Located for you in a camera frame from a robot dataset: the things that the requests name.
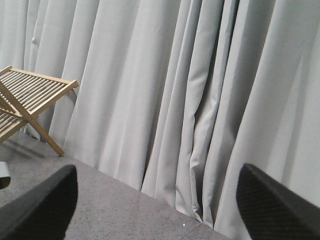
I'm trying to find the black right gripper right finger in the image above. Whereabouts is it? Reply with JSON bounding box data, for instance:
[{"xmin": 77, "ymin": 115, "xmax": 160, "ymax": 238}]
[{"xmin": 236, "ymin": 163, "xmax": 320, "ymax": 240}]

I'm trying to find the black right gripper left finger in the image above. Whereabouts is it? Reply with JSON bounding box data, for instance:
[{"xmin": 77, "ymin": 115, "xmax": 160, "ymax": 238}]
[{"xmin": 0, "ymin": 164, "xmax": 78, "ymax": 240}]

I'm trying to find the wooden dish drying rack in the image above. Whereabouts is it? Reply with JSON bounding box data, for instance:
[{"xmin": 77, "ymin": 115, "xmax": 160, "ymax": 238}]
[{"xmin": 0, "ymin": 65, "xmax": 79, "ymax": 156}]

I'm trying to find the grey curtain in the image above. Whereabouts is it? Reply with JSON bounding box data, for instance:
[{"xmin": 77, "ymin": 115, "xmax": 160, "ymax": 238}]
[{"xmin": 0, "ymin": 0, "xmax": 320, "ymax": 240}]

